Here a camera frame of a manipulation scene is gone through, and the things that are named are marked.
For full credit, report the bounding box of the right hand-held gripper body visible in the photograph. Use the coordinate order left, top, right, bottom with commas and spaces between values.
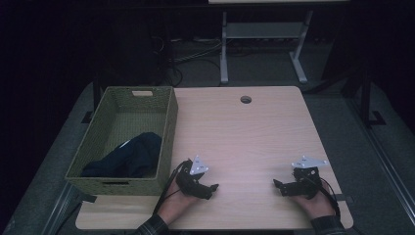
281, 155, 329, 201

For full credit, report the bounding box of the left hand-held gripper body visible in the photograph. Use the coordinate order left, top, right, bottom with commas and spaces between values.
175, 155, 212, 200

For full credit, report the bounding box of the dark navy garment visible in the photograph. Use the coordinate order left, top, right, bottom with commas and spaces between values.
80, 131, 163, 179

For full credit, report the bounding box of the green woven basket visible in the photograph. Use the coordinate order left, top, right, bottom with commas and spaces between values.
64, 85, 179, 197

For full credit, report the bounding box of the person's right hand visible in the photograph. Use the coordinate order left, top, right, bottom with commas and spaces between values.
289, 184, 338, 220

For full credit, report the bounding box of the person's left hand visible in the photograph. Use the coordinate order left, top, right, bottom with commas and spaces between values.
157, 177, 201, 226

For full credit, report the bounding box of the grey tape strip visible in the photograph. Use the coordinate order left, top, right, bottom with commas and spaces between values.
334, 193, 355, 204

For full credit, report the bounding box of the black metal stand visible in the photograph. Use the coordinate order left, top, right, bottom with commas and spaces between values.
358, 67, 388, 129
80, 76, 103, 124

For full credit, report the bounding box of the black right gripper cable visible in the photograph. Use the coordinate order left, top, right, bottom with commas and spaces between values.
304, 174, 343, 220

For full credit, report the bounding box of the metal floor rail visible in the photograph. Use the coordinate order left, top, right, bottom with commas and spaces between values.
345, 94, 415, 226
39, 180, 98, 235

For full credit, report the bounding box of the bundle of floor cables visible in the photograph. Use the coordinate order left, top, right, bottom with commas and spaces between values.
150, 34, 223, 88

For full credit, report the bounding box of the white metal desk frame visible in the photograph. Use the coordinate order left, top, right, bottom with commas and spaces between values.
219, 9, 314, 85

